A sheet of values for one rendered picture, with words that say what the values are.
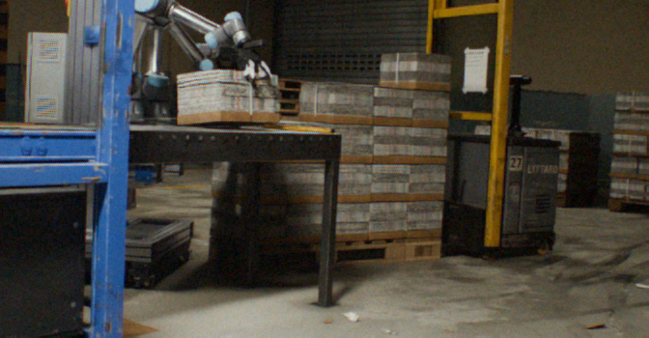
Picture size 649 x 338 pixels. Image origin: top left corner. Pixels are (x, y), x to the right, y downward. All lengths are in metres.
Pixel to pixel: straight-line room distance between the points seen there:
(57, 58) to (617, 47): 7.88
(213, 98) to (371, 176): 1.56
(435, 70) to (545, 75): 6.10
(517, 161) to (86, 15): 2.85
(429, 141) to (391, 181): 0.37
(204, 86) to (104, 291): 1.27
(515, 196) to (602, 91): 5.53
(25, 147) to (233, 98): 1.25
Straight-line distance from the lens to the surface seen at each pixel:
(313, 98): 4.90
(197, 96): 3.70
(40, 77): 4.43
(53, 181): 2.55
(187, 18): 4.02
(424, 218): 5.19
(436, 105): 5.17
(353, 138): 4.81
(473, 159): 5.65
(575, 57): 11.05
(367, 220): 4.91
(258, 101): 3.75
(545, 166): 5.68
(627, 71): 10.79
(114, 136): 2.66
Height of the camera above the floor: 0.90
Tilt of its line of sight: 3 degrees down
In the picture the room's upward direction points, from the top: 3 degrees clockwise
